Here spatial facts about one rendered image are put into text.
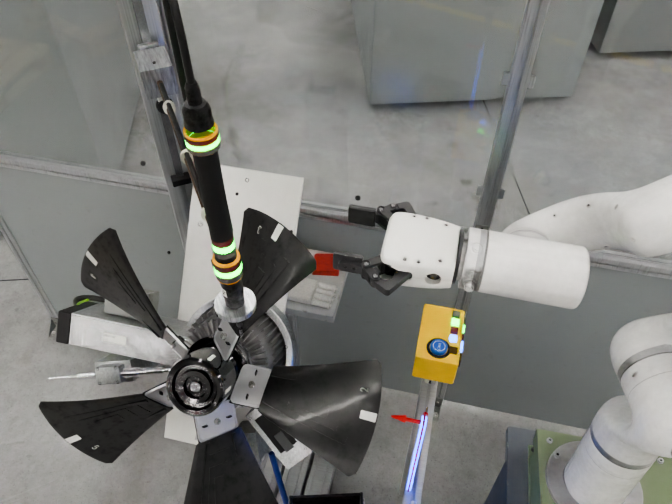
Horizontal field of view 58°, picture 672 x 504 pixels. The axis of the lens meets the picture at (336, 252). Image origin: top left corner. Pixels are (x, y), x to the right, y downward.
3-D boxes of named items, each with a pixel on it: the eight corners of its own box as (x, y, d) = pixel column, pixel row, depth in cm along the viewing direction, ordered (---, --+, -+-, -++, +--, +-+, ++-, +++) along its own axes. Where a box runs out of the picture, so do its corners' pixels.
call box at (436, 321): (420, 327, 159) (424, 302, 151) (459, 334, 157) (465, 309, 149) (410, 379, 148) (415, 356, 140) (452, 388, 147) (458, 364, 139)
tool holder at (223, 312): (207, 288, 106) (198, 250, 99) (246, 276, 108) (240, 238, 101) (220, 328, 100) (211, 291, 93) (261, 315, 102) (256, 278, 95)
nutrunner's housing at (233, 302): (223, 309, 106) (170, 76, 72) (245, 302, 107) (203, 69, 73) (229, 326, 104) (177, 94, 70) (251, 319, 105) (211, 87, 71)
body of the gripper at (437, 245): (457, 304, 82) (375, 288, 84) (465, 249, 89) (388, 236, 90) (467, 267, 76) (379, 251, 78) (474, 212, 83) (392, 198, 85)
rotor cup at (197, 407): (180, 338, 131) (152, 355, 119) (244, 330, 129) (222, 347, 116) (193, 403, 133) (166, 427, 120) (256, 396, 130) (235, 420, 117)
